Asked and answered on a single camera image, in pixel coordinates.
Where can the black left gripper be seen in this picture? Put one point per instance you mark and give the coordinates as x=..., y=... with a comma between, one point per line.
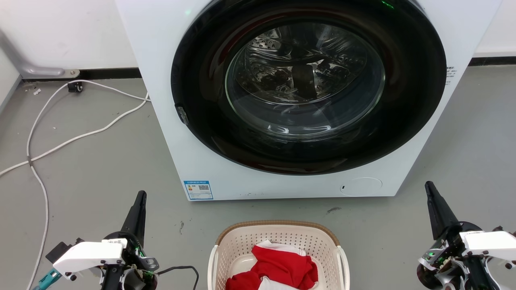
x=133, y=250

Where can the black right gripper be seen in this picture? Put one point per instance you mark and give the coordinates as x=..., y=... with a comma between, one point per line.
x=449, y=241

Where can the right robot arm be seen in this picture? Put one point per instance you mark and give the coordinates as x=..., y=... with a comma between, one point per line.
x=479, y=278

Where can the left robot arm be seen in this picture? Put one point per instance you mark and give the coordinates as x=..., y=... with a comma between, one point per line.
x=111, y=280

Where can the cream plastic laundry basket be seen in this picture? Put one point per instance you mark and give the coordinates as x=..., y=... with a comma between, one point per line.
x=242, y=241

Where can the blue energy label sticker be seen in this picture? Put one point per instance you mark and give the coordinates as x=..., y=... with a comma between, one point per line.
x=198, y=190

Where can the round white filter cover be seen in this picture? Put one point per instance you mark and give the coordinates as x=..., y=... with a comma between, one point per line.
x=360, y=187

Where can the black round washer door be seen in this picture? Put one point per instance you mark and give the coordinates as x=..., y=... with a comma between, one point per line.
x=403, y=121

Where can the red and white garment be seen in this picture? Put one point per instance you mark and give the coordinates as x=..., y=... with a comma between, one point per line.
x=282, y=264

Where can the grey floor pipe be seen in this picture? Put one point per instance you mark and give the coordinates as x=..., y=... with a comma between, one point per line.
x=40, y=71

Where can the white front-load washing machine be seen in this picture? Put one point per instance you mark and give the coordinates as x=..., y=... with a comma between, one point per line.
x=161, y=40

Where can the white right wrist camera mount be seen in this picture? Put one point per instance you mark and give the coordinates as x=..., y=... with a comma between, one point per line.
x=489, y=243

